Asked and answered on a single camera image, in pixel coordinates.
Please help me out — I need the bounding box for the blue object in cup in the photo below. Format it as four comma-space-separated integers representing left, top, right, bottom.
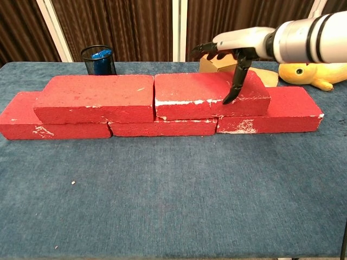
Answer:
91, 49, 113, 75

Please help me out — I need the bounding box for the red foam brick chipped edge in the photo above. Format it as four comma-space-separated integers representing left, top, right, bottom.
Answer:
153, 70, 272, 121

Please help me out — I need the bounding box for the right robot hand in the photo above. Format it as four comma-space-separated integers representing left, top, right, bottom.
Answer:
189, 26, 277, 105

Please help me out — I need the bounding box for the white partition post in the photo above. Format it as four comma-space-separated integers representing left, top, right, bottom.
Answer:
36, 0, 74, 62
307, 0, 329, 21
171, 0, 188, 62

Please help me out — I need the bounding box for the black mesh pen cup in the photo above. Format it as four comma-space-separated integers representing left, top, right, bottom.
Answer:
80, 44, 117, 76

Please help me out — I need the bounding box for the small cardboard box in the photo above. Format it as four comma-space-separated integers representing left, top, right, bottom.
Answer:
199, 51, 239, 73

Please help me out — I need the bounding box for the yellow plush toy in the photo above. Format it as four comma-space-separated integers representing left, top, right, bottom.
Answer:
278, 61, 347, 92

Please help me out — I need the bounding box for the blue tablecloth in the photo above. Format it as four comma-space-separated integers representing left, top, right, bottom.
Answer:
0, 61, 347, 260

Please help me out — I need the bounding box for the red foam brick white scratch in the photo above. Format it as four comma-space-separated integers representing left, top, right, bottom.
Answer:
33, 75, 155, 125

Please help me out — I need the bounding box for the brown pleated curtain panel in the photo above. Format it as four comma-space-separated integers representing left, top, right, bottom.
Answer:
0, 0, 62, 68
185, 0, 317, 62
51, 0, 174, 62
321, 0, 347, 16

